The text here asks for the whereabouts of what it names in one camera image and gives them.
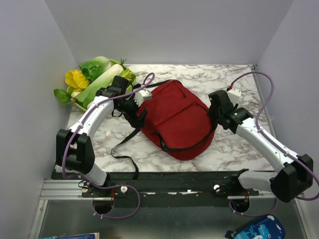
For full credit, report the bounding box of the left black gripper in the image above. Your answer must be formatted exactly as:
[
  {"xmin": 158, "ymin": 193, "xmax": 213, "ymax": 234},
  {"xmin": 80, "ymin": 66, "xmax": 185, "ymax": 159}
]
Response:
[{"xmin": 116, "ymin": 93, "xmax": 148, "ymax": 128}]

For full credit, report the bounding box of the red backpack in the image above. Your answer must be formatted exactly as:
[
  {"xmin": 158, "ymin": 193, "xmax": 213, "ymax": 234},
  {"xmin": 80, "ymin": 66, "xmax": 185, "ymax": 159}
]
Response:
[{"xmin": 111, "ymin": 79, "xmax": 218, "ymax": 180}]

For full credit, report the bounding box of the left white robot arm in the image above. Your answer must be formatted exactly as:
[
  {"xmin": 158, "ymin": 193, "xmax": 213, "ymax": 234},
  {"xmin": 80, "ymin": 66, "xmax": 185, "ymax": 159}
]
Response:
[{"xmin": 56, "ymin": 76, "xmax": 152, "ymax": 197}]

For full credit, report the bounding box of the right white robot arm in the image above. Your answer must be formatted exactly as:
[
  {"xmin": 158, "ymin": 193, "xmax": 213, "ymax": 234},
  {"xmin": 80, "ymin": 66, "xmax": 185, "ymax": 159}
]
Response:
[{"xmin": 208, "ymin": 90, "xmax": 314, "ymax": 203}]

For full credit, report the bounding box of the green plastic basket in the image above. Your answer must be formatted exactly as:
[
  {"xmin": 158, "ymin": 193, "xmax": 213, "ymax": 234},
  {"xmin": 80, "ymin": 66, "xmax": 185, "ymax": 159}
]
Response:
[{"xmin": 66, "ymin": 59, "xmax": 136, "ymax": 111}]

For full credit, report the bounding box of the celery stalk bunch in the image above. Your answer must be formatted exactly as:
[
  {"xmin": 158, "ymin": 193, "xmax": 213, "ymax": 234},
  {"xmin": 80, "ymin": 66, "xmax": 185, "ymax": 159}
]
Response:
[{"xmin": 120, "ymin": 69, "xmax": 136, "ymax": 82}]

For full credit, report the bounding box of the napa cabbage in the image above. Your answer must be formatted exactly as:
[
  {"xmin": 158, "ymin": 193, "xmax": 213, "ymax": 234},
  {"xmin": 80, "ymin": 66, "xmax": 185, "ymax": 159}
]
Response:
[{"xmin": 75, "ymin": 78, "xmax": 113, "ymax": 108}]

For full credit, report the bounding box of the green lettuce head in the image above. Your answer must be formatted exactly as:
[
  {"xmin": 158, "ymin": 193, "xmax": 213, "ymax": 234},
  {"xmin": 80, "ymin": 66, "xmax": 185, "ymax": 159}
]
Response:
[{"xmin": 80, "ymin": 56, "xmax": 112, "ymax": 82}]

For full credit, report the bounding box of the yellow leaf vegetable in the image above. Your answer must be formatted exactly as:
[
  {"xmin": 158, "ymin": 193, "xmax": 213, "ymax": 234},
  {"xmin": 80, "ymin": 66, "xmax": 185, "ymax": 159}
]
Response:
[{"xmin": 65, "ymin": 69, "xmax": 91, "ymax": 92}]

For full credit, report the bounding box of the dark green spinach leaf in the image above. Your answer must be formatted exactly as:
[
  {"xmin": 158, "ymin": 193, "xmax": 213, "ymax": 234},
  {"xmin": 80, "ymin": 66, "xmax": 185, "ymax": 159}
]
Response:
[{"xmin": 53, "ymin": 89, "xmax": 72, "ymax": 106}]

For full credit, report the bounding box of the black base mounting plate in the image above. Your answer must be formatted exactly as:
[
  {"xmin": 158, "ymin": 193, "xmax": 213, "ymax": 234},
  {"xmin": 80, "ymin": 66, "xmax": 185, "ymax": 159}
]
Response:
[{"xmin": 51, "ymin": 170, "xmax": 260, "ymax": 209}]

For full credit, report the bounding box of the blue pencil case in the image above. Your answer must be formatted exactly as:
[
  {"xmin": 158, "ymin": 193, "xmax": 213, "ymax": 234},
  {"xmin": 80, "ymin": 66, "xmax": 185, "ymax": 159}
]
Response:
[{"xmin": 225, "ymin": 215, "xmax": 286, "ymax": 239}]

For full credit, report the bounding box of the blue book corner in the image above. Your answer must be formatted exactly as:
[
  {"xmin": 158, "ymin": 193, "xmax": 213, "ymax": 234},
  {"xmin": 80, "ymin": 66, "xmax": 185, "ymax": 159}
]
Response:
[{"xmin": 56, "ymin": 233, "xmax": 100, "ymax": 239}]

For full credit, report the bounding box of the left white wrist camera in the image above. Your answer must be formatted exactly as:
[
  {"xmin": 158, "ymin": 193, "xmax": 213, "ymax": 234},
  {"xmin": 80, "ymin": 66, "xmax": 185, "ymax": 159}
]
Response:
[{"xmin": 134, "ymin": 90, "xmax": 152, "ymax": 107}]

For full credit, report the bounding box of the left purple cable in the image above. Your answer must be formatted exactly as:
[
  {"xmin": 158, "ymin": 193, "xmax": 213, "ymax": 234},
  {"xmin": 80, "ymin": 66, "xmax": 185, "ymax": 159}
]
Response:
[{"xmin": 61, "ymin": 72, "xmax": 156, "ymax": 220}]

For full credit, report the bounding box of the purple cable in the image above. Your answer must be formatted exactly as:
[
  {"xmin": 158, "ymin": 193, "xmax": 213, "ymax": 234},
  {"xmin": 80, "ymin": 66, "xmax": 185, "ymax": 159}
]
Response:
[
  {"xmin": 61, "ymin": 72, "xmax": 156, "ymax": 220},
  {"xmin": 227, "ymin": 72, "xmax": 319, "ymax": 217}
]

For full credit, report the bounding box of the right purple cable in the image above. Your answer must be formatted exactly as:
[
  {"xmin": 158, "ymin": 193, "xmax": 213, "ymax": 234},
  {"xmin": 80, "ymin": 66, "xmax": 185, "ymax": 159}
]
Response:
[{"xmin": 227, "ymin": 72, "xmax": 319, "ymax": 217}]

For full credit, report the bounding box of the aluminium rail frame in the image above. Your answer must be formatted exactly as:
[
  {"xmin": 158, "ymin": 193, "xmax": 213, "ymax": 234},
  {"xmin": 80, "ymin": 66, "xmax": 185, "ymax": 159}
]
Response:
[{"xmin": 28, "ymin": 64, "xmax": 310, "ymax": 239}]

